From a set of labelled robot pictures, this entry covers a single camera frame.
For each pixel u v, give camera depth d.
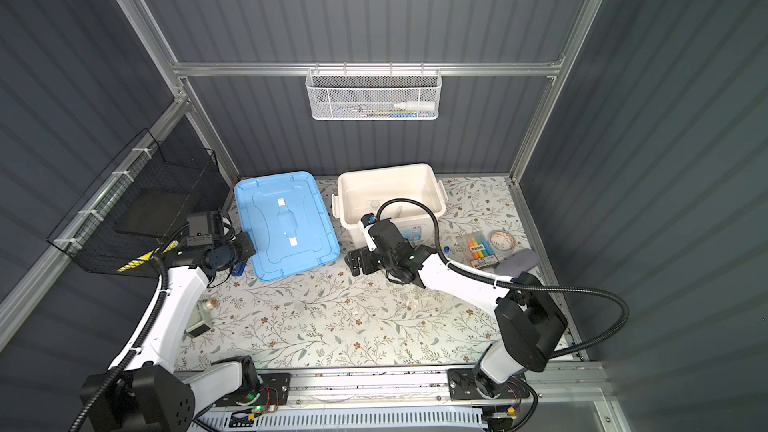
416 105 0.85
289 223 0.89
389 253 0.63
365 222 0.74
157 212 0.72
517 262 0.93
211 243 0.60
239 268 0.93
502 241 1.02
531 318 0.43
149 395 0.38
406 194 1.04
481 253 0.97
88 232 0.62
